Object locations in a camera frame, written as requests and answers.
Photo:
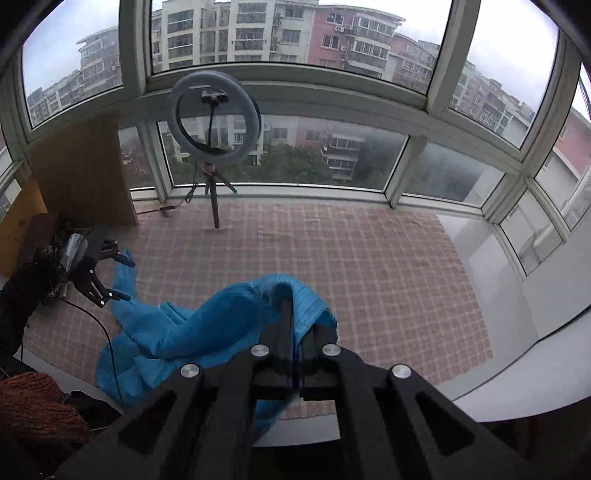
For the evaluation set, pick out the blue striped garment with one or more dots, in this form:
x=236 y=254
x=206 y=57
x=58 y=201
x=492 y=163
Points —
x=221 y=323

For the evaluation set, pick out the black tripod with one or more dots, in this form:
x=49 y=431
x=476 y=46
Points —
x=214 y=203

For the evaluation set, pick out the light wooden board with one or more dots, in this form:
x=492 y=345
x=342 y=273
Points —
x=78 y=175

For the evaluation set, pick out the orange knitted cloth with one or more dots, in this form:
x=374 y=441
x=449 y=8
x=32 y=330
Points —
x=32 y=410

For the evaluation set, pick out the person's left forearm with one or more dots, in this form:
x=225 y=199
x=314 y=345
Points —
x=21 y=314

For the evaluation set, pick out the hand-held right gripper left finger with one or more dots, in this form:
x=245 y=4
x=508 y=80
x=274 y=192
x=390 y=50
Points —
x=284 y=341

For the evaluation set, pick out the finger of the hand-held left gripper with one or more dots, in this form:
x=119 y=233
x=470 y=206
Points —
x=119 y=294
x=123 y=258

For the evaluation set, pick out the yellow wooden board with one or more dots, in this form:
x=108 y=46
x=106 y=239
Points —
x=18 y=221

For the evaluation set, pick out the green trees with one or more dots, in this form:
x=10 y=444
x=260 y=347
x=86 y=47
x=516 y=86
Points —
x=286 y=166

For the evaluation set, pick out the apartment buildings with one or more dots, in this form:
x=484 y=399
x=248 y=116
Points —
x=277 y=27

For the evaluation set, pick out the black phone holder clamp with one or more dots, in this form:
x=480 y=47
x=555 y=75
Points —
x=215 y=96

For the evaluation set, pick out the white window frame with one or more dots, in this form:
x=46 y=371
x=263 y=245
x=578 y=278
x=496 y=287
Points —
x=134 y=46

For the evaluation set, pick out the pink checkered blanket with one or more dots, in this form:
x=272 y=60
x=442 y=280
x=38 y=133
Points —
x=346 y=277

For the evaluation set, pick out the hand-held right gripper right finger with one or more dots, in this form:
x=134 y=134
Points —
x=318 y=360

